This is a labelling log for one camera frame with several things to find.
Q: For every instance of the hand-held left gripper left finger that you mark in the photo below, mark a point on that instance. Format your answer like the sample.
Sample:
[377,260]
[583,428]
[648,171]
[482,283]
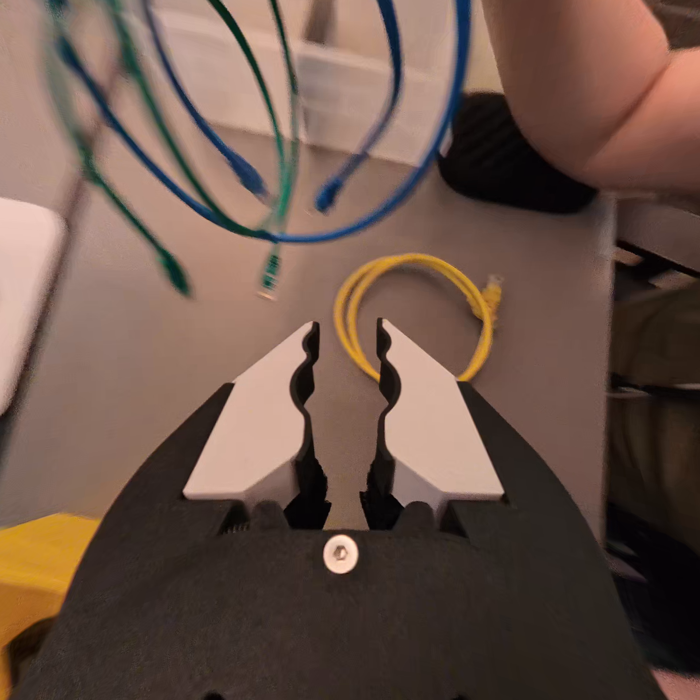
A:
[257,432]

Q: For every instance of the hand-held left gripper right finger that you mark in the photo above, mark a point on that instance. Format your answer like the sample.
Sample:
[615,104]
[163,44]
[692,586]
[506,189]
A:
[437,437]

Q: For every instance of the yellow plastic bin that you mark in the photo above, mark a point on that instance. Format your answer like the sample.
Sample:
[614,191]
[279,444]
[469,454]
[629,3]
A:
[38,558]

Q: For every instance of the person's right forearm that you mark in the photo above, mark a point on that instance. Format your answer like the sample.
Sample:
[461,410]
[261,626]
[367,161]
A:
[574,82]

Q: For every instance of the person's olive trousers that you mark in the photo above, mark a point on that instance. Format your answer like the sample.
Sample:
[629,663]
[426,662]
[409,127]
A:
[656,437]

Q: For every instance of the black mesh pad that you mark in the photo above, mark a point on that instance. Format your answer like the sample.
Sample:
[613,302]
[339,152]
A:
[492,164]

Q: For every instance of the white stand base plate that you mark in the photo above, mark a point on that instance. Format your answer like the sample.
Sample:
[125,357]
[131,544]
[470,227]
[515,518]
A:
[22,284]

